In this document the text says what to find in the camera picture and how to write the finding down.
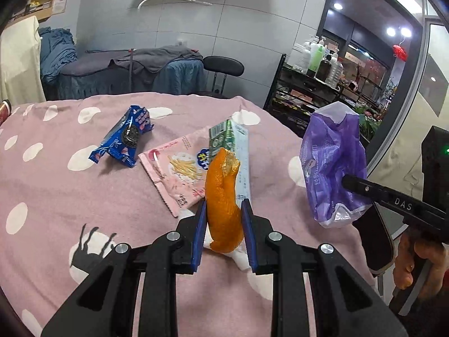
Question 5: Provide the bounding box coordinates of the blue bedding pile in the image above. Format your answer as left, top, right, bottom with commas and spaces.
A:
38, 26, 78, 81

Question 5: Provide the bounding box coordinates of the orange foam fruit net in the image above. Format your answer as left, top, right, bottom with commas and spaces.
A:
204, 147, 243, 253

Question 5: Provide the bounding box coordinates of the green white carton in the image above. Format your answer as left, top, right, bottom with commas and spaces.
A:
209, 119, 253, 201

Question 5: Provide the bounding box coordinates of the group of bottles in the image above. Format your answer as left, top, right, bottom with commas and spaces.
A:
293, 34, 346, 86

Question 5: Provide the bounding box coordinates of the cream towel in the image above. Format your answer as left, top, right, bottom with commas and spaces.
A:
0, 16, 46, 106

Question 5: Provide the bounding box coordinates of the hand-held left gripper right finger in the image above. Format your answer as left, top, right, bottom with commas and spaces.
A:
240, 198, 398, 337

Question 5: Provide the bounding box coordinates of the grey blanket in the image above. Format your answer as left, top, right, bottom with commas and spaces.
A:
109, 45, 204, 74

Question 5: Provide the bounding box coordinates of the pink snack packet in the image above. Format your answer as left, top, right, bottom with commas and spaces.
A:
138, 128, 214, 217

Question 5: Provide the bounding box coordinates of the white tissue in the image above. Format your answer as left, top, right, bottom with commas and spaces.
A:
205, 239, 253, 272

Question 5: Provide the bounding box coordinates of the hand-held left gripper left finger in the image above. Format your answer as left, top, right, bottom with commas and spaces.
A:
41, 200, 207, 337

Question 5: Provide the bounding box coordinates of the black trash bin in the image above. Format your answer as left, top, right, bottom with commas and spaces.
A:
352, 202, 396, 276

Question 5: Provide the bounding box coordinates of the black stool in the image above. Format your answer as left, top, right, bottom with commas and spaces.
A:
203, 55, 245, 97

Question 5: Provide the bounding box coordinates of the blue cookie wrapper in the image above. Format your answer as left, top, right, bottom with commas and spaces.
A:
90, 104, 155, 168

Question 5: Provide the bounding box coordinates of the potted green plant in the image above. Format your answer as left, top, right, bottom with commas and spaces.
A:
358, 105, 386, 144

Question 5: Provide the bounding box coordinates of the pink polka dot blanket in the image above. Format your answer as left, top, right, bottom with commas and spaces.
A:
0, 91, 383, 337

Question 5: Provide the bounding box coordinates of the purple plastic packet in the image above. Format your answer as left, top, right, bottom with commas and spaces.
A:
302, 101, 373, 229

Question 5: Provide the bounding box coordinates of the person's right hand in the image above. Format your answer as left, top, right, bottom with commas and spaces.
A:
393, 233, 449, 292

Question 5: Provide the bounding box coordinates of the massage bed with blue skirt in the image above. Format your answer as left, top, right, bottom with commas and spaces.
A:
42, 47, 207, 101

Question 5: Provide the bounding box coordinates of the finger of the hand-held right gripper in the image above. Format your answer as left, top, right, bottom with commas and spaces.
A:
341, 175, 449, 243

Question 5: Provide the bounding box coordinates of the black cart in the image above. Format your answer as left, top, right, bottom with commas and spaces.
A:
263, 53, 351, 137

